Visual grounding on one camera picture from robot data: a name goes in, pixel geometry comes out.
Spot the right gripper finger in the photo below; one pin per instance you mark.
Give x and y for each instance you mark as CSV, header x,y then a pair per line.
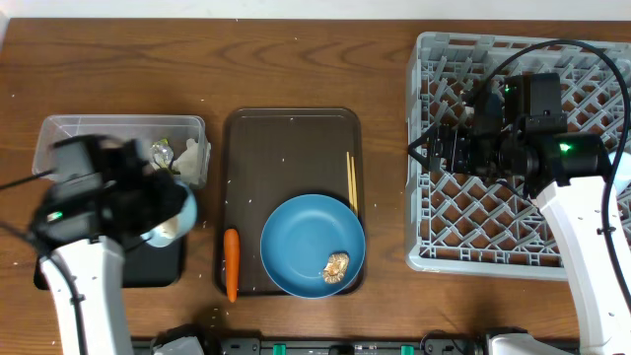
x,y
423,160
428,138

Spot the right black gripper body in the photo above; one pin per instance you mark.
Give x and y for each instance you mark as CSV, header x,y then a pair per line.
x,y
467,154

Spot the white paper napkin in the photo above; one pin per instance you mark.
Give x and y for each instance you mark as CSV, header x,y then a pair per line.
x,y
192,165

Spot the light blue rice bowl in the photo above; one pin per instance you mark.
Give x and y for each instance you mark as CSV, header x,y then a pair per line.
x,y
178,226

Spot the snack wrapper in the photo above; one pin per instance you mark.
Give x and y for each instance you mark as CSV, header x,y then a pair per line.
x,y
163,155

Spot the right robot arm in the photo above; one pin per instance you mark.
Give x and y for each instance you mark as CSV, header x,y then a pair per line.
x,y
571,179

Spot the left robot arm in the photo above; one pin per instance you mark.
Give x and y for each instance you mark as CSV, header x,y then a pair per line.
x,y
105,194

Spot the grey plastic dishwasher rack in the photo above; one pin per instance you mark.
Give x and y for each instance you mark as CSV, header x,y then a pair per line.
x,y
462,224

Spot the brown food scrap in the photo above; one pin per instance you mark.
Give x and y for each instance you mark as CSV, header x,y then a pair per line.
x,y
336,267

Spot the large blue plate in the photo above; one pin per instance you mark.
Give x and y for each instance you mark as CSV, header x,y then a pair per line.
x,y
301,235

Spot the dark brown serving tray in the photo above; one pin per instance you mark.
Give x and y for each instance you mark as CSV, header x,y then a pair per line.
x,y
273,154

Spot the orange carrot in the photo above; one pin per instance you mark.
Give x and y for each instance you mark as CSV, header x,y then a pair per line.
x,y
232,254

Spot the clear plastic bin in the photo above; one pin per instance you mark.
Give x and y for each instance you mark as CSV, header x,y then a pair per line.
x,y
145,128

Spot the black rectangular tray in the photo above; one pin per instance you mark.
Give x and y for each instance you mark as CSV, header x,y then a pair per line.
x,y
148,267

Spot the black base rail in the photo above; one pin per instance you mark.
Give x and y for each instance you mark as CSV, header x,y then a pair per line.
x,y
256,346

